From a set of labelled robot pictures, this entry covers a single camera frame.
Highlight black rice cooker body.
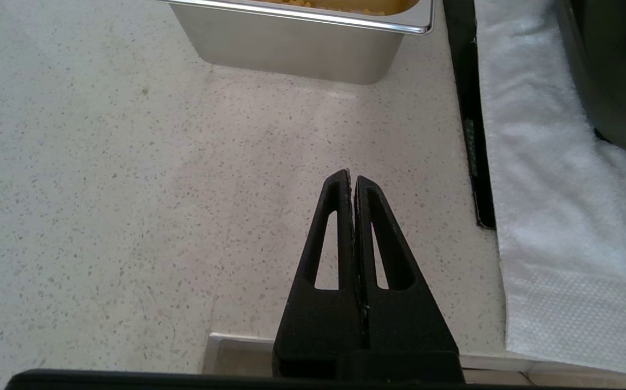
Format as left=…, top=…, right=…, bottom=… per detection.
left=556, top=0, right=626, bottom=162

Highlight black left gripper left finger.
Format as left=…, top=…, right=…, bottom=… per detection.
left=272, top=169, right=368, bottom=380

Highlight stainless steel tray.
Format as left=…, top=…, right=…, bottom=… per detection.
left=153, top=0, right=435, bottom=86

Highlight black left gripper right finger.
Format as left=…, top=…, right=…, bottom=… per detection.
left=353, top=175, right=463, bottom=381

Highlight yellow corn kernels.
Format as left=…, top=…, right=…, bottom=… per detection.
left=270, top=0, right=416, bottom=16

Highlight white towel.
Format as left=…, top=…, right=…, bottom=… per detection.
left=473, top=0, right=626, bottom=380

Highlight long black strip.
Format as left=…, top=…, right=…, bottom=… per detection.
left=443, top=0, right=497, bottom=230

